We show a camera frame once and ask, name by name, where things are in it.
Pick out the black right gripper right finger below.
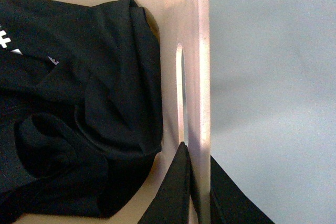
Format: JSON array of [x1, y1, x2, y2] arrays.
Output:
[[210, 157, 273, 223]]

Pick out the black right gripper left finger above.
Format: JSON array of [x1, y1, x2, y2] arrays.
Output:
[[139, 142, 190, 224]]

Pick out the beige plastic laundry hamper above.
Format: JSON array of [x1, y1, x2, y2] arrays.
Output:
[[18, 0, 211, 223]]

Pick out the black printed t-shirt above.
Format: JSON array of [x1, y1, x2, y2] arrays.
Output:
[[1, 0, 163, 223]]

